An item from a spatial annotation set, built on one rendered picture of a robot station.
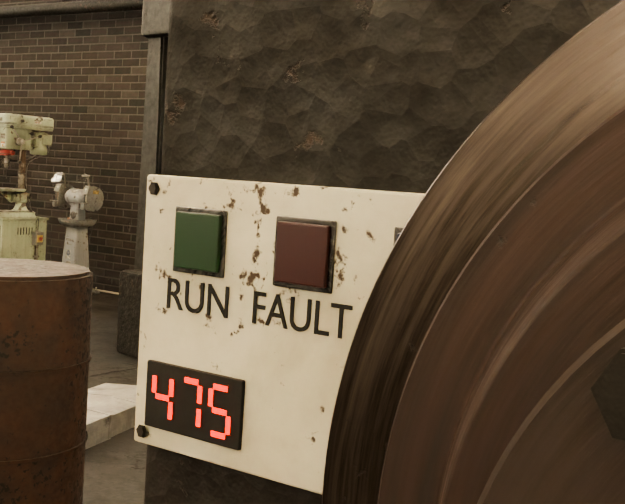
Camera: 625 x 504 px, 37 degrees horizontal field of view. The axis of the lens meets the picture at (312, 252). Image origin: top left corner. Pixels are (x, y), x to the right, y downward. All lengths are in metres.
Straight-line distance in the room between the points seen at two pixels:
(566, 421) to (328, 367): 0.31
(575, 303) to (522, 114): 0.08
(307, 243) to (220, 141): 0.11
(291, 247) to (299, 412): 0.10
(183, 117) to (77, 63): 9.04
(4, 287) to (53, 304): 0.16
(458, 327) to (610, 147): 0.08
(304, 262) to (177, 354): 0.12
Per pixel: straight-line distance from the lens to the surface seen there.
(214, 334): 0.59
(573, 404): 0.25
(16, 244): 8.45
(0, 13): 10.16
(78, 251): 9.00
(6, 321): 3.01
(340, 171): 0.56
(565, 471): 0.26
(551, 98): 0.34
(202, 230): 0.59
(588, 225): 0.32
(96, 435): 4.32
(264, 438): 0.58
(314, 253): 0.54
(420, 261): 0.36
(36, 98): 10.08
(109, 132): 9.27
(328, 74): 0.57
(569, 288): 0.30
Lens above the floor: 1.25
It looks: 5 degrees down
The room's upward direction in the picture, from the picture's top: 4 degrees clockwise
